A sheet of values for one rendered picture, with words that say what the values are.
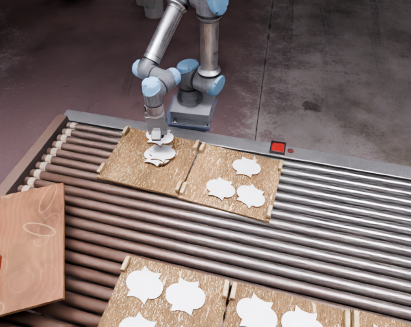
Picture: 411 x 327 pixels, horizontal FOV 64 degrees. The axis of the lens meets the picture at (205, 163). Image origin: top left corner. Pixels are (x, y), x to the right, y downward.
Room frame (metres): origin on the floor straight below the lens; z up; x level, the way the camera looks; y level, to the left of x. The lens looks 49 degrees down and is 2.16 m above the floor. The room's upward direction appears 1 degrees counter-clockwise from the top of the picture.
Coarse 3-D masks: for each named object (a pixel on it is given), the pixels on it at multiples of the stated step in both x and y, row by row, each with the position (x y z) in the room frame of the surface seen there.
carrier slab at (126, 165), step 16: (128, 144) 1.18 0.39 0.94; (144, 144) 1.18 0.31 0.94; (176, 144) 1.18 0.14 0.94; (192, 144) 1.17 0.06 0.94; (112, 160) 1.08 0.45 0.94; (128, 160) 1.07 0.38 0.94; (144, 160) 1.07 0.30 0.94; (176, 160) 1.07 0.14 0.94; (192, 160) 1.06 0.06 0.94; (112, 176) 0.97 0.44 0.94; (128, 176) 0.97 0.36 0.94; (144, 176) 0.97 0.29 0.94; (160, 176) 0.97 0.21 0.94; (176, 176) 0.96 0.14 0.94; (160, 192) 0.88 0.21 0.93
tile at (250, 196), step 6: (240, 186) 0.89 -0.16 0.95; (246, 186) 0.89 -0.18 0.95; (252, 186) 0.89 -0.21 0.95; (240, 192) 0.86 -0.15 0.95; (246, 192) 0.86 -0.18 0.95; (252, 192) 0.86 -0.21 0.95; (258, 192) 0.86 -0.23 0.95; (240, 198) 0.83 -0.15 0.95; (246, 198) 0.83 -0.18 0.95; (252, 198) 0.82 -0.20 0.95; (258, 198) 0.82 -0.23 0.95; (246, 204) 0.79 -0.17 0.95; (252, 204) 0.79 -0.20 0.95; (258, 204) 0.79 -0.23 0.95
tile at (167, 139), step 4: (168, 132) 1.14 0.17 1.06; (148, 136) 1.11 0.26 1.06; (164, 136) 1.11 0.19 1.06; (168, 136) 1.11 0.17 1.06; (172, 136) 1.11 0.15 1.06; (164, 140) 1.09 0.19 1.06; (168, 140) 1.09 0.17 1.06; (172, 140) 1.09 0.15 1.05; (156, 144) 1.07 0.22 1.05; (160, 144) 1.06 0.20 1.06; (164, 144) 1.07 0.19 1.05
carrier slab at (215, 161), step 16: (208, 160) 1.06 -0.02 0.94; (224, 160) 1.06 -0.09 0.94; (256, 160) 1.05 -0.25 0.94; (272, 160) 1.05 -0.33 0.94; (192, 176) 0.96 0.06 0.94; (208, 176) 0.96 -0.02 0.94; (224, 176) 0.96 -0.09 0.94; (240, 176) 0.95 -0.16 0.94; (256, 176) 0.95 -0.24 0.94; (272, 176) 0.95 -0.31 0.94; (192, 192) 0.87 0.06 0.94; (208, 192) 0.87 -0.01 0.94; (272, 192) 0.86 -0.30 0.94; (224, 208) 0.78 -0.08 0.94; (240, 208) 0.78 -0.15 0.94; (256, 208) 0.78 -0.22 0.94; (272, 208) 0.78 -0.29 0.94
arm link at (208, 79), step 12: (192, 0) 1.42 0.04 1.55; (204, 0) 1.39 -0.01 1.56; (216, 0) 1.37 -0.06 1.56; (228, 0) 1.44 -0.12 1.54; (204, 12) 1.39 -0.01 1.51; (216, 12) 1.38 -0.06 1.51; (204, 24) 1.40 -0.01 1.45; (216, 24) 1.41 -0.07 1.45; (204, 36) 1.40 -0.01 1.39; (216, 36) 1.41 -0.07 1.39; (204, 48) 1.40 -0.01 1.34; (216, 48) 1.41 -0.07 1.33; (204, 60) 1.40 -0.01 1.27; (216, 60) 1.41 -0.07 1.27; (204, 72) 1.39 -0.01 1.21; (216, 72) 1.39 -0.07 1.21; (204, 84) 1.38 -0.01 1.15; (216, 84) 1.36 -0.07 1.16
